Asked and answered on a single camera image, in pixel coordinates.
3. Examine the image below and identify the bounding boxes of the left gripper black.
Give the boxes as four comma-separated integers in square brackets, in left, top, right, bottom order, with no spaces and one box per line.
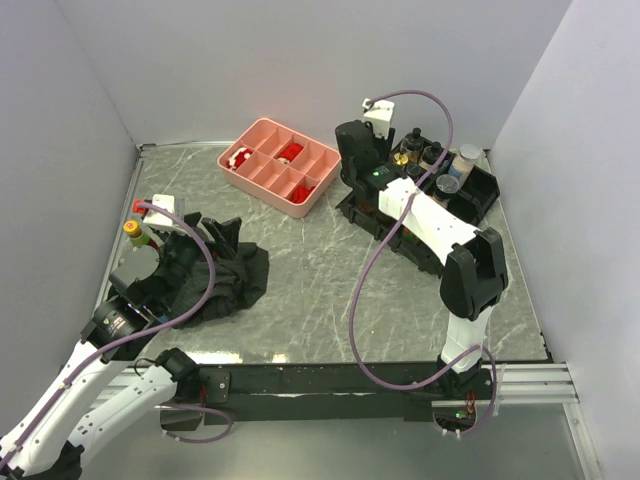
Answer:
[157,211,241,311]

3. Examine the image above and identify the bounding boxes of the glass oil bottle gold spout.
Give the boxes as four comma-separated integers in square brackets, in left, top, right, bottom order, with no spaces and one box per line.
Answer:
[393,152,409,167]

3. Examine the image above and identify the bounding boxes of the brown spice bottle black cap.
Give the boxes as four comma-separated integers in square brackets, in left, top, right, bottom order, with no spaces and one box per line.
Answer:
[400,127,425,163]

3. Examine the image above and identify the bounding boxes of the white salt bottle black cap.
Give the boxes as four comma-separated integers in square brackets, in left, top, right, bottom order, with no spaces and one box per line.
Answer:
[419,142,443,170]

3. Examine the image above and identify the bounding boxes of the sauce bottle yellow cap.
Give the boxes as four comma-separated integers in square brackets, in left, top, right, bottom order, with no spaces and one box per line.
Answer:
[123,220,159,251]
[401,227,420,245]

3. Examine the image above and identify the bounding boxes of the clear lid seasoning jar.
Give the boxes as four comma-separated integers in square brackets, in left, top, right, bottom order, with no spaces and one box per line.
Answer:
[433,174,460,208]

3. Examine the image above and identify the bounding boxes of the blue label white granule bottle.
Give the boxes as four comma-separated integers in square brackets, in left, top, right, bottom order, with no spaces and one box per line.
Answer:
[448,144,484,186]

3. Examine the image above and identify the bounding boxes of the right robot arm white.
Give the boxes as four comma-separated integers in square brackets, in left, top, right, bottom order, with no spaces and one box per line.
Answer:
[335,120,508,398]

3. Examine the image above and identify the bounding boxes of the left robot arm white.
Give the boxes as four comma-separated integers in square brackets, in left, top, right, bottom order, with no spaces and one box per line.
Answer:
[1,212,241,479]

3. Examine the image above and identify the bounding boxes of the black cloth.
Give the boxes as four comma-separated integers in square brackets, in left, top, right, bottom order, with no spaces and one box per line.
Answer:
[171,242,270,329]

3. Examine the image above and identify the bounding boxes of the red sock front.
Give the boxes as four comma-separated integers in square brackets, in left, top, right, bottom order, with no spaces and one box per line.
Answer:
[289,184,315,204]

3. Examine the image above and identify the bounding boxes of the red santa sock middle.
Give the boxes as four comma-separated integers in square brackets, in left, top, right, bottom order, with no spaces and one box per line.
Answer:
[277,142,304,165]

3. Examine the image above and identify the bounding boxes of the red santa sock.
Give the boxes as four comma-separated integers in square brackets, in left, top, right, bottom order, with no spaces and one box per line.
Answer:
[226,147,253,170]
[277,142,304,165]

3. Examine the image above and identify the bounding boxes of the pink divided organizer tray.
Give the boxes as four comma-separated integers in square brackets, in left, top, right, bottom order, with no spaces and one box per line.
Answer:
[217,118,340,219]

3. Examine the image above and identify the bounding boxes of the red santa sock left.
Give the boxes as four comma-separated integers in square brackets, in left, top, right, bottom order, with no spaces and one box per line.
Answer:
[226,147,253,170]

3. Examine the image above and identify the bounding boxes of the black compartment bin rack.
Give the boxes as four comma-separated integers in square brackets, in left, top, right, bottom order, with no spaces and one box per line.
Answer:
[337,137,500,275]

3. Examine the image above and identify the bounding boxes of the black base beam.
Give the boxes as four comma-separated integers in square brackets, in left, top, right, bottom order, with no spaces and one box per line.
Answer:
[159,347,496,434]

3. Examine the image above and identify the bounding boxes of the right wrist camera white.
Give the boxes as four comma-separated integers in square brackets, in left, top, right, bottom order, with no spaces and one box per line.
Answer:
[362,98,395,140]

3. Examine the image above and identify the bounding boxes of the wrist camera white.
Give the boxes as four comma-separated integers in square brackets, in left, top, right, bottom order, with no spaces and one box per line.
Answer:
[362,98,395,140]
[132,193,187,236]

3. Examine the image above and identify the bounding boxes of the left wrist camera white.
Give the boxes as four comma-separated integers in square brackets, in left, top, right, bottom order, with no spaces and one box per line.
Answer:
[132,193,187,236]

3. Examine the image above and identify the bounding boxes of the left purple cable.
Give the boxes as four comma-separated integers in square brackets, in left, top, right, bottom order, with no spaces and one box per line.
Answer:
[0,199,236,466]

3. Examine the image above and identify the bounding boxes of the purple cable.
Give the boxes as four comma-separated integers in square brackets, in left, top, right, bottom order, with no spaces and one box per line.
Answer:
[0,199,236,466]
[348,89,499,439]

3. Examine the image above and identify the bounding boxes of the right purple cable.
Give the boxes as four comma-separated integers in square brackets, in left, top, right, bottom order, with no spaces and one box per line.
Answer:
[348,89,499,439]

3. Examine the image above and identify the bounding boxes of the aluminium rail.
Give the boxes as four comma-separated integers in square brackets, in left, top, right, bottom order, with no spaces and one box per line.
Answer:
[432,362,581,407]

